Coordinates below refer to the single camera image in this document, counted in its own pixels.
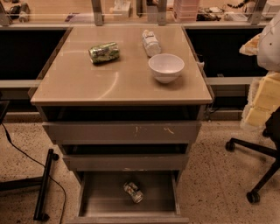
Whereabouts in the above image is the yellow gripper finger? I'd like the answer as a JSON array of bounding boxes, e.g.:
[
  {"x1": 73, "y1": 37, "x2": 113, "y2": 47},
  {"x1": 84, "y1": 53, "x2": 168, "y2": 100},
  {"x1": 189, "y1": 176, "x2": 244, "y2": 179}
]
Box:
[
  {"x1": 241, "y1": 72, "x2": 280, "y2": 130},
  {"x1": 239, "y1": 34, "x2": 260, "y2": 56}
]

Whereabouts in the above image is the white bowl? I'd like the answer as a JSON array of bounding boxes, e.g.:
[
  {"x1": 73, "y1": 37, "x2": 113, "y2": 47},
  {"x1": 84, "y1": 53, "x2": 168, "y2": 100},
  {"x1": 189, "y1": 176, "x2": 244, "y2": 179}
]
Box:
[{"x1": 148, "y1": 53, "x2": 185, "y2": 83}]

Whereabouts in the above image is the grey drawer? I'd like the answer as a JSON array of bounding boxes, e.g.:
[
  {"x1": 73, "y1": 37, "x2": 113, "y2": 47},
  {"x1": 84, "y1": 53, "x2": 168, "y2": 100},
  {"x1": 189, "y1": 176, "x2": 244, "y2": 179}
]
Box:
[
  {"x1": 66, "y1": 171, "x2": 189, "y2": 224},
  {"x1": 41, "y1": 105, "x2": 203, "y2": 145},
  {"x1": 63, "y1": 143, "x2": 188, "y2": 172}
]

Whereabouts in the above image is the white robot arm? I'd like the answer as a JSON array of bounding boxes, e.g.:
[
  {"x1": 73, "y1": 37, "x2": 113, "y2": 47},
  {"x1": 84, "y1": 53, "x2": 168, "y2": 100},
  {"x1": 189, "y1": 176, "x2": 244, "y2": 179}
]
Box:
[{"x1": 239, "y1": 12, "x2": 280, "y2": 130}]

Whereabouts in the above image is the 7up can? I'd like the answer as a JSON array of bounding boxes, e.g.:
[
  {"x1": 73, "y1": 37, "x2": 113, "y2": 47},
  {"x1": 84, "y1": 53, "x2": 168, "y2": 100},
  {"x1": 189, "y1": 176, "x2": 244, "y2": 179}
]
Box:
[{"x1": 123, "y1": 182, "x2": 144, "y2": 203}]

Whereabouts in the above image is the green soda can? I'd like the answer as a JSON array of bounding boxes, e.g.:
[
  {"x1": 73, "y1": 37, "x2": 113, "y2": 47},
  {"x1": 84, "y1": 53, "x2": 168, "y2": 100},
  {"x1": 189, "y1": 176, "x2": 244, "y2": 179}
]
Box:
[{"x1": 88, "y1": 42, "x2": 120, "y2": 64}]

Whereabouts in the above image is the grey bottom drawer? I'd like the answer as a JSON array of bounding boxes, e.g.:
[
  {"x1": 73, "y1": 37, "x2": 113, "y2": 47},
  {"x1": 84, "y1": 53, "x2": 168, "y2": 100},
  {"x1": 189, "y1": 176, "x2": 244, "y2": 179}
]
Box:
[{"x1": 66, "y1": 171, "x2": 189, "y2": 224}]

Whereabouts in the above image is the beige drawer cabinet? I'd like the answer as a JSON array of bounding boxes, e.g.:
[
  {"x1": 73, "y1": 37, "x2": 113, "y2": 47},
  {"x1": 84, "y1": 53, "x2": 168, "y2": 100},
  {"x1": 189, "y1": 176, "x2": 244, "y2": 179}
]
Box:
[{"x1": 31, "y1": 25, "x2": 213, "y2": 180}]

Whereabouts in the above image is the grey middle drawer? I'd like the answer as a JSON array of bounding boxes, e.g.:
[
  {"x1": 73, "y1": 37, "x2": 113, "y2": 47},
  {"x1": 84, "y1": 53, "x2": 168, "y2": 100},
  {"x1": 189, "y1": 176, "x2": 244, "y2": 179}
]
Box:
[{"x1": 63, "y1": 143, "x2": 188, "y2": 172}]

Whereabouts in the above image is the grey top drawer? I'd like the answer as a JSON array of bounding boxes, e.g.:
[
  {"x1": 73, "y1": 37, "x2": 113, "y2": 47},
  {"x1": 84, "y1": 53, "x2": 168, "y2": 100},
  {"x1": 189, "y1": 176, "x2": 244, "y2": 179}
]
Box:
[{"x1": 41, "y1": 105, "x2": 203, "y2": 145}]

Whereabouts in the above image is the black office chair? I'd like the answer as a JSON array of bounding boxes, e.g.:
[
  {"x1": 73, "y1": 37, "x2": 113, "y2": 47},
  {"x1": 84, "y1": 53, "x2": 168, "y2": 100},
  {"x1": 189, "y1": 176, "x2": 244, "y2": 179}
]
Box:
[{"x1": 225, "y1": 106, "x2": 280, "y2": 205}]

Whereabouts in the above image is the black stand with cable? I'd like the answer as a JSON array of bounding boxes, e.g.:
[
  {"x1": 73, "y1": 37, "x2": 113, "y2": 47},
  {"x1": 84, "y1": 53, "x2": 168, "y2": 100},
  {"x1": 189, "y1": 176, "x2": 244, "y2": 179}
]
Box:
[{"x1": 0, "y1": 101, "x2": 67, "y2": 224}]

